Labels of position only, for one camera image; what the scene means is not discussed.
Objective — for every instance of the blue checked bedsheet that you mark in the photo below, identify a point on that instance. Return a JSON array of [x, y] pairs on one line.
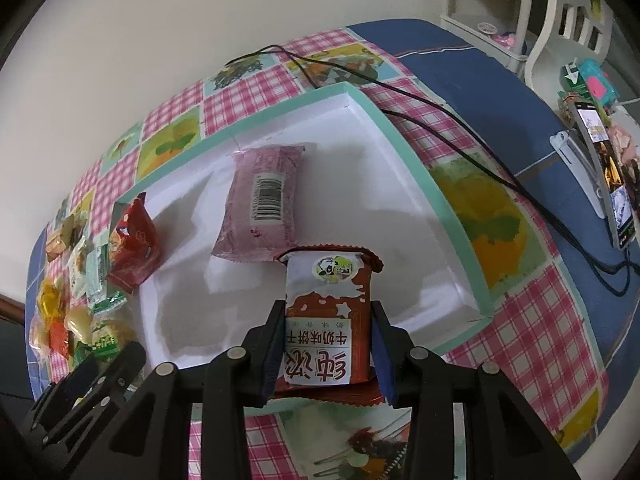
[[475, 85]]

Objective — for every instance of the brown white biscuit packet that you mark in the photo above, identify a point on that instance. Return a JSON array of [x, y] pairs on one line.
[[325, 320]]

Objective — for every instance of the pink snack packet with barcode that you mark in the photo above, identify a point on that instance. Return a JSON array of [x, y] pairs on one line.
[[260, 200]]

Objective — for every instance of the green box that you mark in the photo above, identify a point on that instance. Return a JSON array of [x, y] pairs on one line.
[[572, 77]]

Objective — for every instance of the white tray with teal rim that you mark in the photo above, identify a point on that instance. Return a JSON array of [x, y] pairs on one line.
[[400, 210]]

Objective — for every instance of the smartphone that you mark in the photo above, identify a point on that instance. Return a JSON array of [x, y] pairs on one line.
[[607, 175]]

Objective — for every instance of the white phone stand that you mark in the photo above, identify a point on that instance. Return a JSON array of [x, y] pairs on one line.
[[570, 152]]

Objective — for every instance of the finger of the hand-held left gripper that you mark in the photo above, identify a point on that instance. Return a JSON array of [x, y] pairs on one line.
[[75, 387], [107, 385]]

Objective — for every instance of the white chair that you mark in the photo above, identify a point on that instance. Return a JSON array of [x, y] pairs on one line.
[[550, 25]]

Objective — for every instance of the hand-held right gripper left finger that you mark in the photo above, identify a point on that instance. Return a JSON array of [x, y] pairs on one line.
[[271, 355]]

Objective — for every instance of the small pink items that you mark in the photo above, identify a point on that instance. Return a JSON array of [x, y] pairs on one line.
[[505, 38]]

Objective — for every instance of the pile of assorted snack packets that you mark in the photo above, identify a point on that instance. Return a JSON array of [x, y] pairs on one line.
[[85, 320]]

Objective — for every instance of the red snack packet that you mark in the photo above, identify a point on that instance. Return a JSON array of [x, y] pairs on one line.
[[132, 247]]

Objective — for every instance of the pink checked printed tablecloth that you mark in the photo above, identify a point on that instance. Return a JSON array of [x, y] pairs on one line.
[[525, 310]]

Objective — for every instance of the teal packet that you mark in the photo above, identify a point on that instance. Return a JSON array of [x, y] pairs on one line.
[[597, 80]]

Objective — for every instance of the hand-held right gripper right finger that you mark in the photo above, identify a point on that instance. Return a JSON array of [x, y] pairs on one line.
[[384, 365]]

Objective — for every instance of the yellow transparent snack packet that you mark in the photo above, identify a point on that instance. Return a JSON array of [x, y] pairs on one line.
[[50, 304]]

